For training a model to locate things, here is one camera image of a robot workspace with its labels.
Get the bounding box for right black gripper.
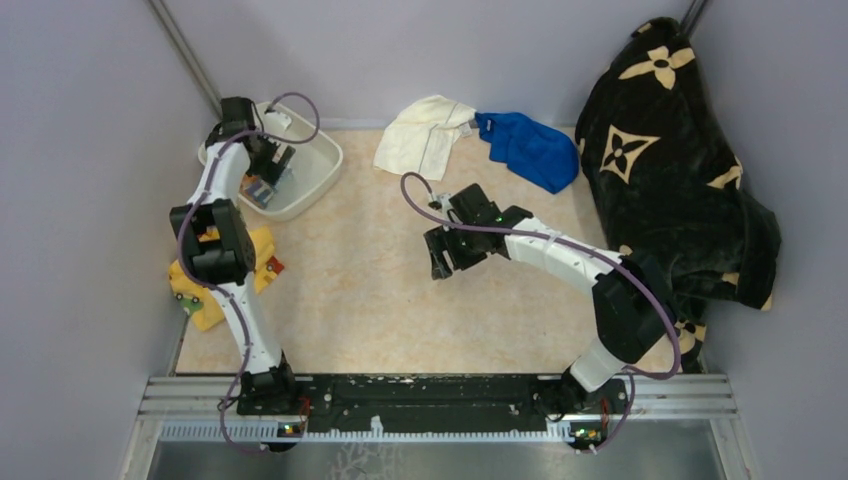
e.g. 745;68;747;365
425;218;487;279

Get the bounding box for rabbit print striped towel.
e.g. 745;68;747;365
240;175;291;211

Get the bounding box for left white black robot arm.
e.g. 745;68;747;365
169;130;300;414

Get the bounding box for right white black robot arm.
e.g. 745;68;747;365
424;215;676;412

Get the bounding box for white square plastic basin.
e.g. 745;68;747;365
189;101;343;222

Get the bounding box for yellow cartoon print towel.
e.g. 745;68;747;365
168;226;284;331

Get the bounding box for cream white towel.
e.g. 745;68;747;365
373;95;476;181

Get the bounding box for blue towel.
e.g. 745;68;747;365
474;112;579;194

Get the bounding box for black floral pattern blanket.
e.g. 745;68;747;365
575;17;782;373

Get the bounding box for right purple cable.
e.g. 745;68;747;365
399;172;684;455

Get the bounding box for purple cable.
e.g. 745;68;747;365
174;91;321;457
399;172;684;455

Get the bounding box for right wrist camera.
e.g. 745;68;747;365
429;183;502;226

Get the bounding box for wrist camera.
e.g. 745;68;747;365
218;97;293;136
429;183;502;226

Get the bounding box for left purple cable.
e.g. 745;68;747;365
174;91;321;457

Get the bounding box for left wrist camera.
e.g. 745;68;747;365
218;97;293;136

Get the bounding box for aluminium frame rail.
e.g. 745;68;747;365
138;374;737;444

